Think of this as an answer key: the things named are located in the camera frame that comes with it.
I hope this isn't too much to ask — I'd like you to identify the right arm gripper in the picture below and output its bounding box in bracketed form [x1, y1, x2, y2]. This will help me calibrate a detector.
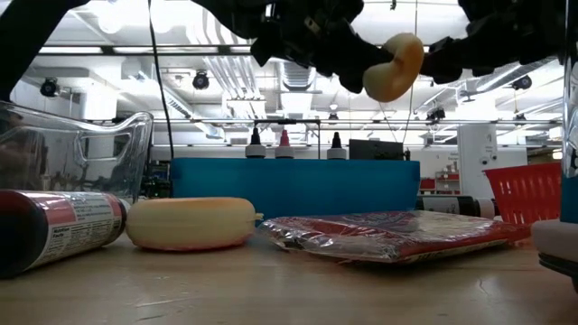
[419, 0, 565, 86]

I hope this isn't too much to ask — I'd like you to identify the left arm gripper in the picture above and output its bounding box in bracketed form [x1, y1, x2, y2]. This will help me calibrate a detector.
[193, 0, 396, 95]

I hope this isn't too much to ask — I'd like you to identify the silver small bottle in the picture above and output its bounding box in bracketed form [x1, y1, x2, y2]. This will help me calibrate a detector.
[414, 193, 500, 220]

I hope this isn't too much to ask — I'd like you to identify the red plastic basket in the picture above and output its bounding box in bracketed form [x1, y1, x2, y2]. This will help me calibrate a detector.
[481, 162, 564, 226]

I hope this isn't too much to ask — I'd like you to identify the orange frosted toy donut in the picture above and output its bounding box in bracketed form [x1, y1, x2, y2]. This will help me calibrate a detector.
[125, 197, 266, 253]

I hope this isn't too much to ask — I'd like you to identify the black monitor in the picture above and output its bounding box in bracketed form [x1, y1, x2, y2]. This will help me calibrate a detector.
[349, 138, 406, 162]

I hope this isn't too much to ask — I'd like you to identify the white pillar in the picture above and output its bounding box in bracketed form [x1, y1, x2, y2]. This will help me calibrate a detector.
[456, 124, 528, 200]

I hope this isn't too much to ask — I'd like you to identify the red shelf unit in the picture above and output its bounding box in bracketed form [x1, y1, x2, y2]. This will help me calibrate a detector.
[419, 170, 461, 195]

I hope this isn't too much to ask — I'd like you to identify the teal plastic bin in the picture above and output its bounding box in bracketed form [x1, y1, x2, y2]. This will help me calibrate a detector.
[170, 157, 421, 222]

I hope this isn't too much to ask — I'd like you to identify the red foil snack packet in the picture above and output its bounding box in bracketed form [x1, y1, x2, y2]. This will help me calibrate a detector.
[256, 210, 532, 265]

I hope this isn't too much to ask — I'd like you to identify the grey chrome toaster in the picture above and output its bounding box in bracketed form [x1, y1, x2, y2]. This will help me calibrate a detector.
[530, 0, 578, 294]

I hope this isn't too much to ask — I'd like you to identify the black overhead light beam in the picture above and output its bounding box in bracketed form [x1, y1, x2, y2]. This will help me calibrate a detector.
[38, 43, 565, 58]

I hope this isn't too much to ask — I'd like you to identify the clear plastic container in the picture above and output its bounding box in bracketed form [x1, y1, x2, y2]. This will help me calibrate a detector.
[0, 101, 154, 204]

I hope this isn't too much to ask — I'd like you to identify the silver ventilation duct with grill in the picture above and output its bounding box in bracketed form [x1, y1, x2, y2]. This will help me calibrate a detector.
[270, 58, 333, 107]

